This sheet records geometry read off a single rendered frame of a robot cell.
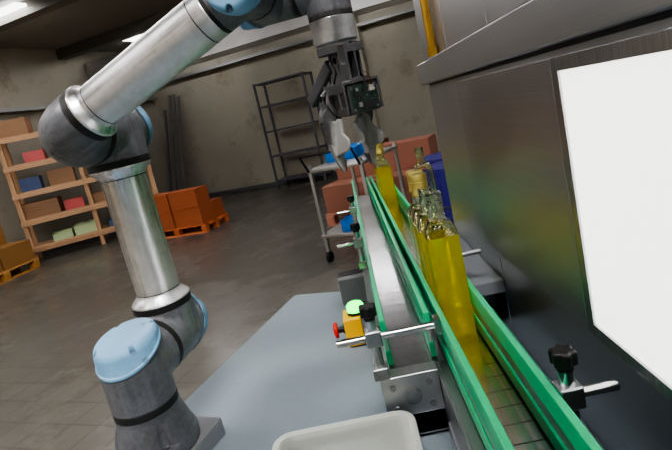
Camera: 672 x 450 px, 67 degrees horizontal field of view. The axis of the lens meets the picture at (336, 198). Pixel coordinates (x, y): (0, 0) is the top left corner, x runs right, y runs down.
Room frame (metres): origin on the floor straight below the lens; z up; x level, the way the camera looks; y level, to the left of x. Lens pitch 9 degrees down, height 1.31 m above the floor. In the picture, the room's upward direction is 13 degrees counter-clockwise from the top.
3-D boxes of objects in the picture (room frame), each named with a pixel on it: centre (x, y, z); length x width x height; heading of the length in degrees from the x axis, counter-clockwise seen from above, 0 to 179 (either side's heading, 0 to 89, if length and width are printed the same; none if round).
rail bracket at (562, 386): (0.51, -0.23, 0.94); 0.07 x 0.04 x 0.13; 88
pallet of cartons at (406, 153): (6.10, -0.61, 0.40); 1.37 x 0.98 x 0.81; 68
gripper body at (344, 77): (0.88, -0.06, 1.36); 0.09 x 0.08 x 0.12; 27
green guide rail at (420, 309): (1.66, -0.14, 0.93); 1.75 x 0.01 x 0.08; 178
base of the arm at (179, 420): (0.87, 0.42, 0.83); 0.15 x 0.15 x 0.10
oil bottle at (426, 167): (1.66, -0.30, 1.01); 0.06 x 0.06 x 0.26; 4
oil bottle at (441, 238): (0.87, -0.17, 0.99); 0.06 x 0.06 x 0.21; 87
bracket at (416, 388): (0.76, -0.05, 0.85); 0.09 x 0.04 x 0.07; 88
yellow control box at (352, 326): (1.19, 0.02, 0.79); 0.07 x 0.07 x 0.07; 88
